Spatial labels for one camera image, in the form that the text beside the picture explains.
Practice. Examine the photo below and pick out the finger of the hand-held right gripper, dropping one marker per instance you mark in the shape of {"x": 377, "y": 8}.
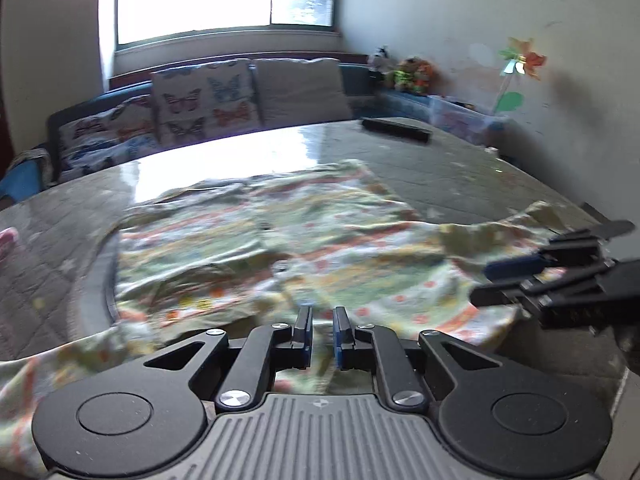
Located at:
{"x": 500, "y": 296}
{"x": 512, "y": 267}

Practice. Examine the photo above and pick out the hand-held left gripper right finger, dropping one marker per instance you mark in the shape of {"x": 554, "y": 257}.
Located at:
{"x": 341, "y": 340}

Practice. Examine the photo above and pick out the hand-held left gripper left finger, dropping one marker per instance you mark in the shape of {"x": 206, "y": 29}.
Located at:
{"x": 304, "y": 340}

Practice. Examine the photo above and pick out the floral patterned garment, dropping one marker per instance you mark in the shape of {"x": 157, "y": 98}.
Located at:
{"x": 250, "y": 240}

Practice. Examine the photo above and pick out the clear plastic storage box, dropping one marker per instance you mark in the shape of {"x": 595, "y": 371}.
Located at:
{"x": 465, "y": 120}

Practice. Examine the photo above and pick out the black remote control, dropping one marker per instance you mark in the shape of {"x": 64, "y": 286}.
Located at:
{"x": 397, "y": 129}

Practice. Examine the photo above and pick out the colourful pinwheel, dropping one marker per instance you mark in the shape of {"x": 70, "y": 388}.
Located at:
{"x": 522, "y": 60}

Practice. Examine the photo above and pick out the round glass turntable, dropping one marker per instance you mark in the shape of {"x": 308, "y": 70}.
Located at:
{"x": 95, "y": 290}

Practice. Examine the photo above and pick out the orange and green plush toy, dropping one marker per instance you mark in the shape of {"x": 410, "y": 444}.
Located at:
{"x": 410, "y": 75}

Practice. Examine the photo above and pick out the blue sofa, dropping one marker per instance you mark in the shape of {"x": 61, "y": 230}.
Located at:
{"x": 357, "y": 82}

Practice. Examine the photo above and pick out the white plush toy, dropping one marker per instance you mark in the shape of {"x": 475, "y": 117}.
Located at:
{"x": 381, "y": 56}

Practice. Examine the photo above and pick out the white cushion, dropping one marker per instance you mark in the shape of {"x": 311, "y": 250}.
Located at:
{"x": 300, "y": 90}

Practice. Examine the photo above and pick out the large butterfly print cushion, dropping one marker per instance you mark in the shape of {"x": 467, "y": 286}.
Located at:
{"x": 205, "y": 100}

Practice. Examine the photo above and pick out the grey quilted table cover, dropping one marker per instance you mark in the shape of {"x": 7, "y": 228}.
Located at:
{"x": 50, "y": 270}

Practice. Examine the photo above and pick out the pink cloth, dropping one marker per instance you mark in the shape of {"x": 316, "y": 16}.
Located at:
{"x": 7, "y": 242}

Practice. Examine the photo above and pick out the plaid cloth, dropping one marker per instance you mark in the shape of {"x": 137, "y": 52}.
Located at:
{"x": 35, "y": 165}

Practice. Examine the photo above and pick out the blue folded blanket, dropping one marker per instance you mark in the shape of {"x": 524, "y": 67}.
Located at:
{"x": 20, "y": 182}

